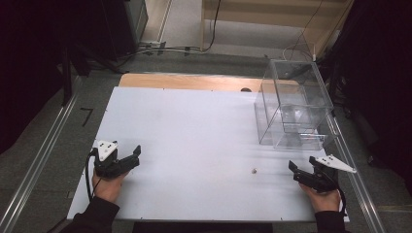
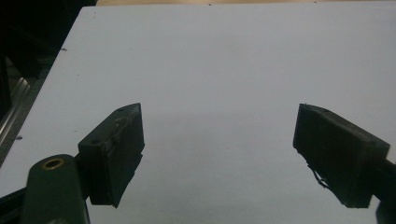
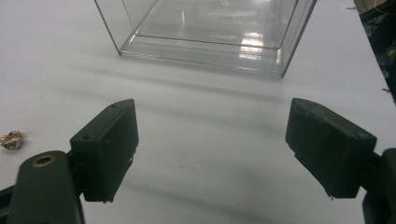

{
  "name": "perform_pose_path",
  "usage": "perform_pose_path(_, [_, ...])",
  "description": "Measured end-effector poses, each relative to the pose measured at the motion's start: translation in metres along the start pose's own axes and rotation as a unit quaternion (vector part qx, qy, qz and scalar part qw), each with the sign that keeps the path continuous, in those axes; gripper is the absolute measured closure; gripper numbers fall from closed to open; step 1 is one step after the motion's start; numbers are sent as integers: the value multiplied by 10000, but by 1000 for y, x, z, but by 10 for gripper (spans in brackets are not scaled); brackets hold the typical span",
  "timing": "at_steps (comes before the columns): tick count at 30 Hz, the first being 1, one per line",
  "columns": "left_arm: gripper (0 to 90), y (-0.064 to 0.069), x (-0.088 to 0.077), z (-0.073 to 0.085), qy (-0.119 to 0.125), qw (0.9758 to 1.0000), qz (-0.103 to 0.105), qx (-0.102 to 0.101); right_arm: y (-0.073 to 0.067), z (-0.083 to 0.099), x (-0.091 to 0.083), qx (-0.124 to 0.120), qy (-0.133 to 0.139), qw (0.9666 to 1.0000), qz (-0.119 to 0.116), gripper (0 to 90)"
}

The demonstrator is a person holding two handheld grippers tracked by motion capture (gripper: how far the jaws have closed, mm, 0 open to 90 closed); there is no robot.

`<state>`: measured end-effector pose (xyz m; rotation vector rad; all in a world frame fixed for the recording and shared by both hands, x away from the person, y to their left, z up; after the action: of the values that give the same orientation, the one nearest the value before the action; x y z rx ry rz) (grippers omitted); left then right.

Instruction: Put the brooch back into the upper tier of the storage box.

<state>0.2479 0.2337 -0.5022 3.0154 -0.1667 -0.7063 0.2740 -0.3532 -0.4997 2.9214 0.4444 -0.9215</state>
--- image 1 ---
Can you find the light wooden shelf unit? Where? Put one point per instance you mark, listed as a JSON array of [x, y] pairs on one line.
[[259, 19]]

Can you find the clear acrylic drawer box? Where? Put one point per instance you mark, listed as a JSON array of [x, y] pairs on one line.
[[291, 97]]

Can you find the person's right hand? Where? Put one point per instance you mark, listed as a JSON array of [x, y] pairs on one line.
[[322, 200]]

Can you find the dark curtain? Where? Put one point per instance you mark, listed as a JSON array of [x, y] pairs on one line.
[[29, 64], [379, 74]]

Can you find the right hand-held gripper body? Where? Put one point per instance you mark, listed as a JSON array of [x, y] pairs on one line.
[[320, 178]]

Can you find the person's left hand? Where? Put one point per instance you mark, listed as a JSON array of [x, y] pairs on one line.
[[109, 187]]

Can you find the black cabinet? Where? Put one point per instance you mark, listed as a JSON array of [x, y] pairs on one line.
[[124, 26]]

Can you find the clear acrylic drawer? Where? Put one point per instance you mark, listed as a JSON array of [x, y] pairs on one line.
[[301, 139]]

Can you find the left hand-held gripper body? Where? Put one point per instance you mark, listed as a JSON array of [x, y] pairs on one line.
[[108, 166]]

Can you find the black metal stand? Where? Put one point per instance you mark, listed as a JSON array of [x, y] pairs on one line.
[[68, 77]]

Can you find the aluminium floor rail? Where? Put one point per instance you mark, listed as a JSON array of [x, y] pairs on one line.
[[354, 181], [35, 165]]

